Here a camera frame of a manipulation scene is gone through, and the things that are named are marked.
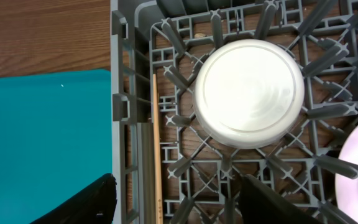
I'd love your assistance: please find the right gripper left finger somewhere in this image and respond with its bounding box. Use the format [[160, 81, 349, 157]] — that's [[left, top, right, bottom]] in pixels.
[[32, 173, 117, 224]]

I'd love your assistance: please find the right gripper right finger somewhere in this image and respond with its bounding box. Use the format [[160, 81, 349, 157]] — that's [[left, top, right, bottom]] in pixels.
[[239, 175, 320, 224]]

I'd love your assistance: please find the grey dishwasher rack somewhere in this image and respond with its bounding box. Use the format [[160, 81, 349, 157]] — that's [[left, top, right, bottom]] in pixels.
[[110, 0, 358, 223]]

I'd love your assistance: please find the teal serving tray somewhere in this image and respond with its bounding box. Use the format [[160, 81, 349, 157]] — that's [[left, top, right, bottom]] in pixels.
[[0, 70, 112, 223]]

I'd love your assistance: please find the white bowl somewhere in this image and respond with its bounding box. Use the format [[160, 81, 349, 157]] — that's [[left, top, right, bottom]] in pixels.
[[193, 39, 305, 149]]

